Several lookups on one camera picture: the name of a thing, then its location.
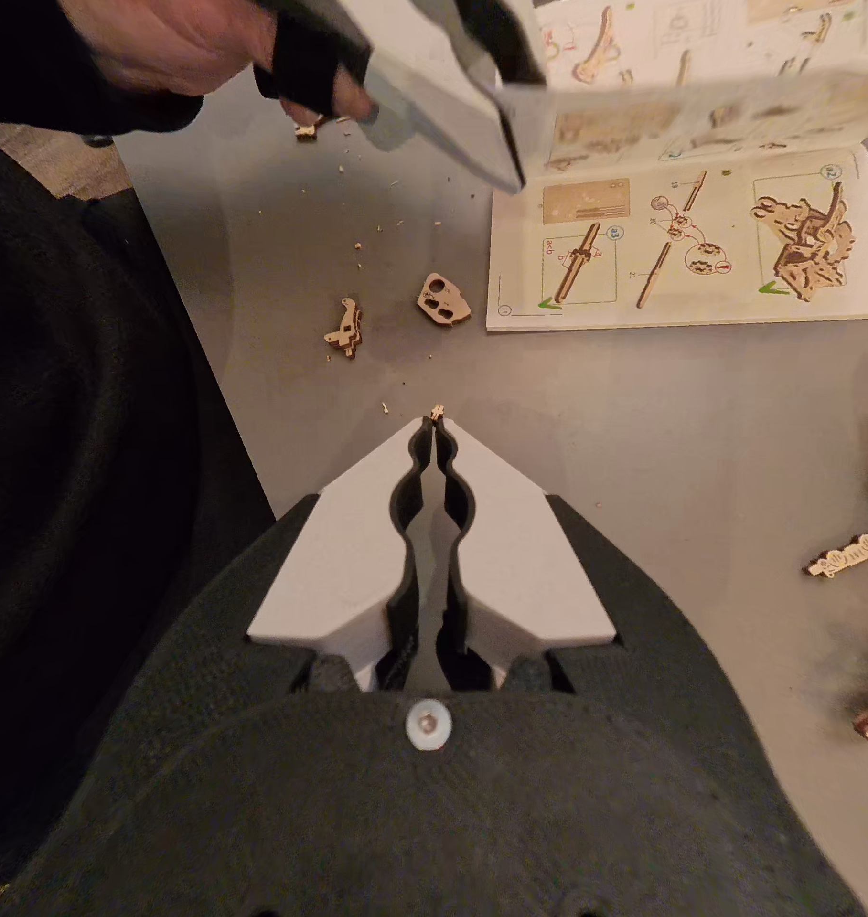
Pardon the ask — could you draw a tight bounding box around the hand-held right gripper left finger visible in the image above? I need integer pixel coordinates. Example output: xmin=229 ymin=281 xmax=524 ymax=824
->
xmin=246 ymin=416 xmax=436 ymax=693

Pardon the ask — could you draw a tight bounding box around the dog-shaped wooden part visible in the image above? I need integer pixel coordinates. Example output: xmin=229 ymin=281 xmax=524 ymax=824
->
xmin=323 ymin=297 xmax=364 ymax=359

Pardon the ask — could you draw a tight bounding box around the wooden part with holes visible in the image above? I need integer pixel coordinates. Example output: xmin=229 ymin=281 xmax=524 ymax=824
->
xmin=416 ymin=272 xmax=472 ymax=329

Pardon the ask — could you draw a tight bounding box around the white instruction booklet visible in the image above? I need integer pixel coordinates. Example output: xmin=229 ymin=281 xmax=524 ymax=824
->
xmin=486 ymin=0 xmax=868 ymax=332

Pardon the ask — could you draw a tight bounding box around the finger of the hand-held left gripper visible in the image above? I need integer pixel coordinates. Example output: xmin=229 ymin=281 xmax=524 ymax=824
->
xmin=454 ymin=0 xmax=548 ymax=87
xmin=337 ymin=0 xmax=528 ymax=194

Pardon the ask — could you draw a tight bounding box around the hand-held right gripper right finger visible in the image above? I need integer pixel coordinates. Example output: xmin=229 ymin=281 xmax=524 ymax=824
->
xmin=436 ymin=417 xmax=617 ymax=690

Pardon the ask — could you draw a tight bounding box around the person's left forearm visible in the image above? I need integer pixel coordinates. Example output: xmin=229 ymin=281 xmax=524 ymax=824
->
xmin=0 ymin=0 xmax=204 ymax=139

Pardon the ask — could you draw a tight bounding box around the person's left hand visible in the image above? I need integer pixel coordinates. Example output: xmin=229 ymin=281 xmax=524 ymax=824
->
xmin=61 ymin=0 xmax=379 ymax=128

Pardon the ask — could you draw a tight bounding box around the notched wooden strip part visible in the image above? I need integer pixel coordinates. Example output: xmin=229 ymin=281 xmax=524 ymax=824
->
xmin=803 ymin=526 xmax=868 ymax=578

